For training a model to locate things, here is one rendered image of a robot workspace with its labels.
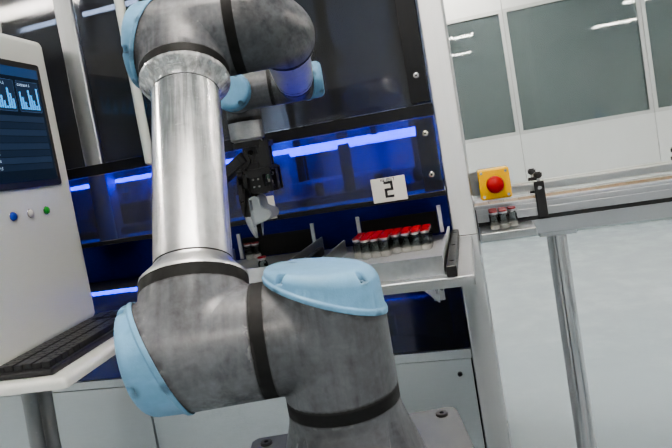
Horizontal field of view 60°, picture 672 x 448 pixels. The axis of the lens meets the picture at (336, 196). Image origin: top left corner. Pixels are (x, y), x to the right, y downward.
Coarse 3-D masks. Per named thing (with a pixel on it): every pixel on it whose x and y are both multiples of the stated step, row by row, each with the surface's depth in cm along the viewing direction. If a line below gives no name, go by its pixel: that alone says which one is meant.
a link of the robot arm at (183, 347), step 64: (192, 0) 74; (128, 64) 74; (192, 64) 71; (192, 128) 67; (192, 192) 63; (192, 256) 58; (128, 320) 55; (192, 320) 55; (128, 384) 54; (192, 384) 54; (256, 384) 54
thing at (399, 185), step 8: (392, 176) 142; (400, 176) 142; (376, 184) 143; (384, 184) 143; (400, 184) 142; (376, 192) 144; (384, 192) 143; (392, 192) 143; (400, 192) 142; (376, 200) 144; (384, 200) 143; (392, 200) 143
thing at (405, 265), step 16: (448, 240) 127; (336, 256) 133; (352, 256) 138; (400, 256) 128; (416, 256) 125; (432, 256) 105; (384, 272) 107; (400, 272) 107; (416, 272) 106; (432, 272) 105
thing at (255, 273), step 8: (320, 240) 154; (312, 248) 146; (272, 256) 158; (280, 256) 156; (288, 256) 154; (296, 256) 132; (304, 256) 138; (240, 264) 154; (248, 264) 152; (256, 264) 150; (248, 272) 125; (256, 272) 125; (256, 280) 125
